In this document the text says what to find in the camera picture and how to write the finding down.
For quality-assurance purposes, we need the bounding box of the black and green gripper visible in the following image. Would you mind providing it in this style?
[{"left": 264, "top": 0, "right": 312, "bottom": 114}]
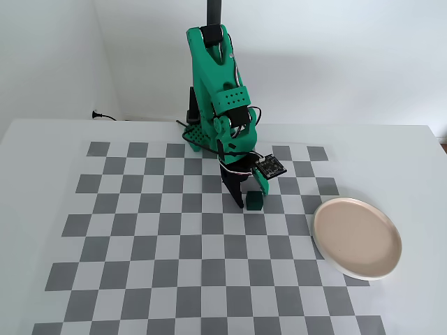
[{"left": 218, "top": 153, "right": 271, "bottom": 209}]

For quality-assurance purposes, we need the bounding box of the dark green dice cube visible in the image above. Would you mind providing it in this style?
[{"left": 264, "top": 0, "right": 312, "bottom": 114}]
[{"left": 245, "top": 190, "right": 263, "bottom": 212}]

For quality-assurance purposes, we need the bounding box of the green perforated robot base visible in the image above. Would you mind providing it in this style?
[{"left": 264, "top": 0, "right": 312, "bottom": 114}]
[{"left": 181, "top": 124, "right": 214, "bottom": 154}]

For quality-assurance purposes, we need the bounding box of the beige round plate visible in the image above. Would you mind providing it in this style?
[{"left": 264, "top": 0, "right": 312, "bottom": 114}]
[{"left": 312, "top": 197, "right": 403, "bottom": 281}]

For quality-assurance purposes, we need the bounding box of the grey white checkerboard mat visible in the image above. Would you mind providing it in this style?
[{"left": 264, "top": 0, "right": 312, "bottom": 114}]
[{"left": 33, "top": 141, "right": 387, "bottom": 335}]

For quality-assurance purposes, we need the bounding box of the black vertical pole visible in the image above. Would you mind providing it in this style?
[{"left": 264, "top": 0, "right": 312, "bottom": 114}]
[{"left": 205, "top": 0, "right": 224, "bottom": 27}]

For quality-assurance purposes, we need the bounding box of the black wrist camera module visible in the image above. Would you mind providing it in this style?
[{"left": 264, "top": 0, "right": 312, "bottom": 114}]
[{"left": 256, "top": 155, "right": 288, "bottom": 181}]

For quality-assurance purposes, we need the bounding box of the black camera cable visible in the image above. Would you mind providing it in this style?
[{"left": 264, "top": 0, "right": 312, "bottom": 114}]
[{"left": 175, "top": 119, "right": 228, "bottom": 158}]

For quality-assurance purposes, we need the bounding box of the black robot motor cable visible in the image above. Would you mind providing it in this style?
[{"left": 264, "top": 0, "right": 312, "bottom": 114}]
[{"left": 249, "top": 105, "right": 263, "bottom": 132}]

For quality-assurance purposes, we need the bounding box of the black wall power cable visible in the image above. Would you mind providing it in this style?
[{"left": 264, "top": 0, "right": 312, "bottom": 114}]
[{"left": 91, "top": 110, "right": 118, "bottom": 122}]

